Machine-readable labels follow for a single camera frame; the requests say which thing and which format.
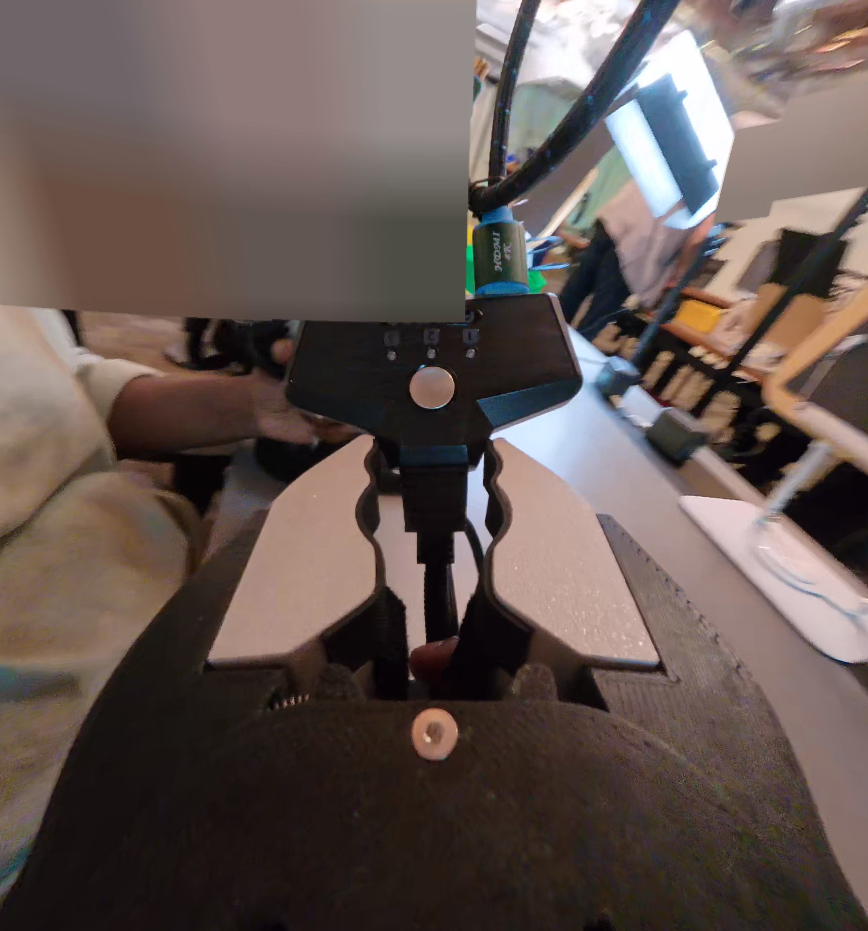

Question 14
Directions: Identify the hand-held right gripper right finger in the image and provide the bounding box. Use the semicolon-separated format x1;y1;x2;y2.
461;438;660;701

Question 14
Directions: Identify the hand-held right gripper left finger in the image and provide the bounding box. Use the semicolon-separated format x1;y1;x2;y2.
207;435;410;701

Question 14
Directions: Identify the black hdmi switch box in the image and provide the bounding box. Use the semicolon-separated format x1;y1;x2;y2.
284;293;584;448

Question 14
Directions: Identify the braided hdmi cable green plug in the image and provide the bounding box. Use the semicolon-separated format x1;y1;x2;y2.
469;0;685;298

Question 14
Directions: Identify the person's left forearm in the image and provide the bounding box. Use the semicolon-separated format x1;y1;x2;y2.
107;374;275;445

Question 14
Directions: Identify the person's left hand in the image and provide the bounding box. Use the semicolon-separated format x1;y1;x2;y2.
255;337;360;447

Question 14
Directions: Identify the person's right hand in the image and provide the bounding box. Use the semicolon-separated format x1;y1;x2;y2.
407;635;462;683

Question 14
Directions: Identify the dark grey box device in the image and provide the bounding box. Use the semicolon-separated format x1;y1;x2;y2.
600;355;642;399
648;409;705;464

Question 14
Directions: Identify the black light stand pole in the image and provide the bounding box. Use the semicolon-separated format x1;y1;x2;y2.
626;211;718;372

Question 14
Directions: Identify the black board on white stand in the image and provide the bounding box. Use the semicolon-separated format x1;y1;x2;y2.
681;268;868;664

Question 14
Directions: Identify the led light panel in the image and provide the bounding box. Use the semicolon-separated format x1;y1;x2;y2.
603;28;736;219

